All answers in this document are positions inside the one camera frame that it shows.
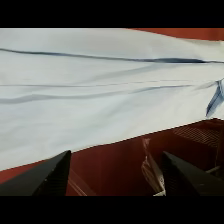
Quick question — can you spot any pale blue T-shirt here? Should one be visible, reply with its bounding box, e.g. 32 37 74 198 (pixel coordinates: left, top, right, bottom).
0 27 224 173

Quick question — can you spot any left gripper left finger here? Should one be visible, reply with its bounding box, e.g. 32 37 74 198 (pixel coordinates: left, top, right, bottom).
0 149 73 197

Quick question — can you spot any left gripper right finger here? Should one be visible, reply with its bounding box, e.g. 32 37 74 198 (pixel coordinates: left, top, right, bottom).
160 150 224 197

